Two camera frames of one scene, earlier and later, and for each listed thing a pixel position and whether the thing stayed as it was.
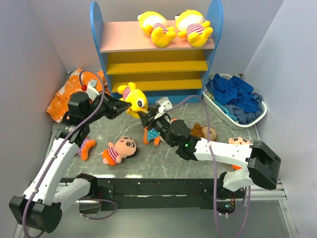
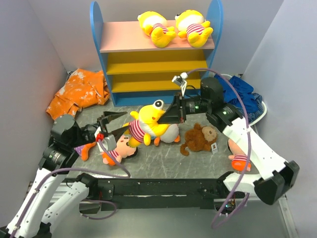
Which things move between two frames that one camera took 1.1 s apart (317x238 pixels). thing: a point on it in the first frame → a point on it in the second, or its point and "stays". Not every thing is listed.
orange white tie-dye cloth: x=77 y=81 stays
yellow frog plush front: x=192 y=25 stays
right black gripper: x=150 y=120 → x=175 y=113
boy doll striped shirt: x=125 y=147 stays
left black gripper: x=114 y=106 → x=108 y=116
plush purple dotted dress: x=83 y=151 stays
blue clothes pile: x=236 y=97 stays
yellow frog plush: x=154 y=25 stays
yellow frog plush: x=136 y=97 → x=144 y=124
